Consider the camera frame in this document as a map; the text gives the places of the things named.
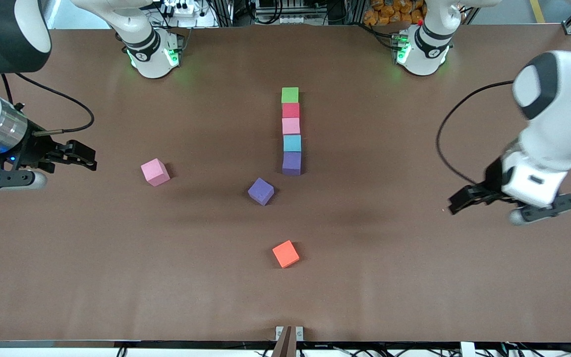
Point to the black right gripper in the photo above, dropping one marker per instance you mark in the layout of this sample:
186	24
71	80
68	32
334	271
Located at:
34	150

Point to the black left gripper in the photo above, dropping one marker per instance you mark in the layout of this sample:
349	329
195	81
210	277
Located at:
491	179

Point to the bag of orange snacks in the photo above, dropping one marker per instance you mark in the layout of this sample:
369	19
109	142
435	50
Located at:
389	12

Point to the light blue foam block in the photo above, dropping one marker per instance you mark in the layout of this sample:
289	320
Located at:
292	143

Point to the black frame post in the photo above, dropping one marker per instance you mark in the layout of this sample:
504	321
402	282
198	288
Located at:
223	15

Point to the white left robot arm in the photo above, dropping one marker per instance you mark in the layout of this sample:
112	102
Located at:
553	139

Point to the grey metal bracket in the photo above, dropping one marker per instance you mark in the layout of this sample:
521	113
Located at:
279	333

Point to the pink foam block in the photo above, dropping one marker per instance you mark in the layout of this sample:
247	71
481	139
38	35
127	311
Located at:
291	126
154	171

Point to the purple foam block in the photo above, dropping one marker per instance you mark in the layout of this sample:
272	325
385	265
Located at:
291	162
260	191

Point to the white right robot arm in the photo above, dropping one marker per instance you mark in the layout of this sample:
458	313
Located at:
154	67

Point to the metal table edge rail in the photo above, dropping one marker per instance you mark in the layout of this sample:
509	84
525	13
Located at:
67	343

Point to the long white power strip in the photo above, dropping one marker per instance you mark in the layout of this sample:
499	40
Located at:
285	20

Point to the white switched power strip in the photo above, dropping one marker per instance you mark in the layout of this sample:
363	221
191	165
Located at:
184	7

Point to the table cover sheet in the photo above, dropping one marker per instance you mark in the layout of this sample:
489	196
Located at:
414	297

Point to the orange foam block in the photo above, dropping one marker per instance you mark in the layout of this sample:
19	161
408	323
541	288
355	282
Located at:
285	253

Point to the red foam block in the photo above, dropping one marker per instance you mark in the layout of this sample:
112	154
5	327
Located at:
290	110

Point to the green foam block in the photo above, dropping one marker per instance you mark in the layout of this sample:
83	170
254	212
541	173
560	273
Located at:
290	95

